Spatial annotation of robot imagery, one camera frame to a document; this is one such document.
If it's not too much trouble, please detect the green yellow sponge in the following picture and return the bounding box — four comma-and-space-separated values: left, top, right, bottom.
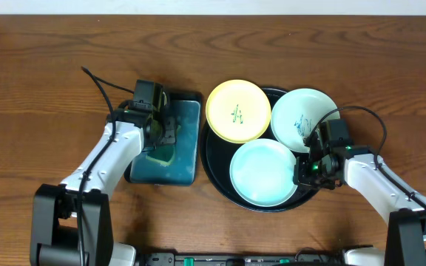
146, 143, 176, 167

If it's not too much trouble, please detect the yellow plate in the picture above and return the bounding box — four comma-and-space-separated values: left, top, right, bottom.
206, 80, 271, 143

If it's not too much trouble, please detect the mint plate with small scribble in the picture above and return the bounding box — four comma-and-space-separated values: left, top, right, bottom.
229, 138, 297, 208

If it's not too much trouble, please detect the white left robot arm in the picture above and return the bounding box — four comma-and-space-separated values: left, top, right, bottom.
30, 109, 178, 265

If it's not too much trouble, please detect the black rectangular water tray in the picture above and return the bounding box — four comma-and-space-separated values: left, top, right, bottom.
124, 91, 202, 186

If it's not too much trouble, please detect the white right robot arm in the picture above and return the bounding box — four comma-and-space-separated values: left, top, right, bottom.
294, 146, 426, 265

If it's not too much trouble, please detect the mint plate with large scribble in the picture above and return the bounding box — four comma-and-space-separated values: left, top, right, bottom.
271, 88, 337, 153

